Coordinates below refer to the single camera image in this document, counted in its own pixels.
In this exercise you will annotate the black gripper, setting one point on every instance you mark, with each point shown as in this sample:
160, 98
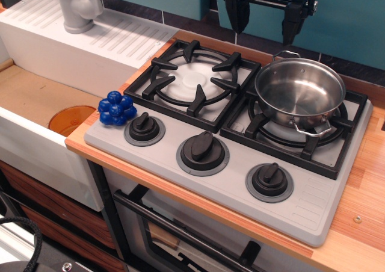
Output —
296, 11

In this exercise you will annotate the stainless steel pan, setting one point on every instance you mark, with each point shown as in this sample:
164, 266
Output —
299, 93

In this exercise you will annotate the blue toy blueberry cluster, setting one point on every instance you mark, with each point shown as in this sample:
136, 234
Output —
116, 109

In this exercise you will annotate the grey toy stove top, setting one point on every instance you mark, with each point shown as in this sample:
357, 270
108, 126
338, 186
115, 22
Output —
306, 215

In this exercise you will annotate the black middle stove knob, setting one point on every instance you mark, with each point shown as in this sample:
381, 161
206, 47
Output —
203, 155

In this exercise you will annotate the black stove knob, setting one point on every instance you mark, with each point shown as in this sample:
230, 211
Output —
203, 155
269, 183
144, 130

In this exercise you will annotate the black left stove knob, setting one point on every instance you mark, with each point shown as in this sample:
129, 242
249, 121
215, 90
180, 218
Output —
144, 130

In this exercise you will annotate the black right stove knob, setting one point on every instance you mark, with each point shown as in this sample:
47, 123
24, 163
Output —
269, 183

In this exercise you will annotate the black left burner grate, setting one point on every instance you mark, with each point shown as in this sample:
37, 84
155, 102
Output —
191, 86

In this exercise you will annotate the black burner grate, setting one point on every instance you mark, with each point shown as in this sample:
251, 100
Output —
191, 86
247, 125

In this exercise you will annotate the black right burner grate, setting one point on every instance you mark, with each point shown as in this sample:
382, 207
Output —
247, 125

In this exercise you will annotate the grey toy faucet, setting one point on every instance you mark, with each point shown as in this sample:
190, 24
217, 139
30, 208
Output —
79, 14

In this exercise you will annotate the white toy sink unit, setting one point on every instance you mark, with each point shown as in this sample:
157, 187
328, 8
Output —
45, 69

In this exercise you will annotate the wooden drawer fronts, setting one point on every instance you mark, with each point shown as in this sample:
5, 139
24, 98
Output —
64, 222

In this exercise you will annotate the oven door with black handle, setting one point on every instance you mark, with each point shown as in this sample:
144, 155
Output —
180, 239

